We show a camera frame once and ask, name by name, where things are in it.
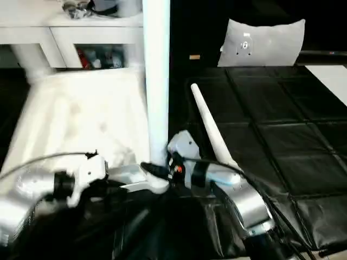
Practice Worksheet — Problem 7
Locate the white plastic table leg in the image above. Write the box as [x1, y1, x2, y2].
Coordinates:
[190, 83, 239, 170]
[123, 43, 146, 70]
[9, 43, 59, 82]
[141, 0, 171, 167]

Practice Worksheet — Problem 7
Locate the white plastic table top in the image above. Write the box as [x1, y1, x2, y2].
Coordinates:
[0, 66, 169, 194]

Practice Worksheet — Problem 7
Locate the black work mat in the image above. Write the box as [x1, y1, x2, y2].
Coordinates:
[0, 62, 347, 258]

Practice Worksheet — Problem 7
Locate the red box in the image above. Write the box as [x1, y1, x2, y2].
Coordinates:
[77, 48, 91, 68]

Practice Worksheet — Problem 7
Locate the grey printed cushion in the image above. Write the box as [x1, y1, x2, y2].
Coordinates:
[216, 18, 306, 68]

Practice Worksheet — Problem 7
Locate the white glass-door cabinet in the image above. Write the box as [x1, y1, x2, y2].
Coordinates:
[0, 0, 144, 69]

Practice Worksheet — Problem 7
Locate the dark round device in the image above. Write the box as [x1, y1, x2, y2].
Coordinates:
[92, 0, 142, 18]

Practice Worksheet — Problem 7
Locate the white flat board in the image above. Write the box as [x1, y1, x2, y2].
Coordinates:
[305, 64, 347, 107]

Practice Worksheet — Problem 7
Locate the black glossy low shelf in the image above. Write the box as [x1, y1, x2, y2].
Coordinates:
[298, 50, 347, 63]

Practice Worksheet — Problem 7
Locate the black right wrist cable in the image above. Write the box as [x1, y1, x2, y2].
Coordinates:
[176, 155, 326, 260]

